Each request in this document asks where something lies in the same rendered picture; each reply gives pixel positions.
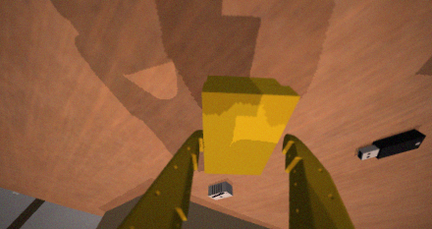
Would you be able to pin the black usb flash drive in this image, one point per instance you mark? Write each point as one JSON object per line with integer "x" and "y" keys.
{"x": 392, "y": 145}

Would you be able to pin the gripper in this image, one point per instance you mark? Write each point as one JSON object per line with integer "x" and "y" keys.
{"x": 314, "y": 201}

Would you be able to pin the yellow box lid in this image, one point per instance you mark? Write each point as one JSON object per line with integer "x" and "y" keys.
{"x": 242, "y": 124}

